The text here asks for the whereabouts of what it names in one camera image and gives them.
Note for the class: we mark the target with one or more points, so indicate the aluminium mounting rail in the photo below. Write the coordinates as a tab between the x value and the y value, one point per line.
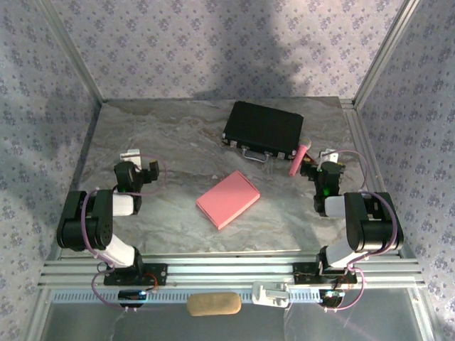
227	271

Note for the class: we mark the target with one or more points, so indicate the tan sponge block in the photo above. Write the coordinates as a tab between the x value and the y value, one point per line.
213	303

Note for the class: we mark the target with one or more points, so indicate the pink paper box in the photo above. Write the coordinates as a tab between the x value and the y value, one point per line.
227	200

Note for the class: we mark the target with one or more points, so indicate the small circuit board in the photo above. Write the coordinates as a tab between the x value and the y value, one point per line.
132	295
330	295

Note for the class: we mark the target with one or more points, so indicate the left small circuit board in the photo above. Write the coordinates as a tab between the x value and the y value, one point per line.
132	295

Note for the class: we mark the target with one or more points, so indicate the aluminium side rail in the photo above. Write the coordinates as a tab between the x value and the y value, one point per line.
366	152

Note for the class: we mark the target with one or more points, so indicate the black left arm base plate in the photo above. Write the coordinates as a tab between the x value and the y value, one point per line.
156	275

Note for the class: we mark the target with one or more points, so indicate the aluminium frame post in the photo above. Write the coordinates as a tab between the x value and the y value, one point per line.
385	53
71	53

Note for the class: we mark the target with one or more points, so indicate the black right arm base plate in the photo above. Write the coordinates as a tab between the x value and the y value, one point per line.
305	273

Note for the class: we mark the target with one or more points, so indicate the black briefcase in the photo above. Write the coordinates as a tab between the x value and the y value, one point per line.
263	124

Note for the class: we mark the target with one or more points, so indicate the white plastic clamp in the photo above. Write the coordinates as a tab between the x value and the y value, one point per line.
270	295

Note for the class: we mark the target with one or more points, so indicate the red triangle sign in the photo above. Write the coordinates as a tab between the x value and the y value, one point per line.
310	160

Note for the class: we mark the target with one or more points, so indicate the right small circuit board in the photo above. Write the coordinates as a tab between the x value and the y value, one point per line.
330	295

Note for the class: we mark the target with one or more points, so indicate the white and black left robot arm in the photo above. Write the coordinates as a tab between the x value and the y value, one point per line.
122	206

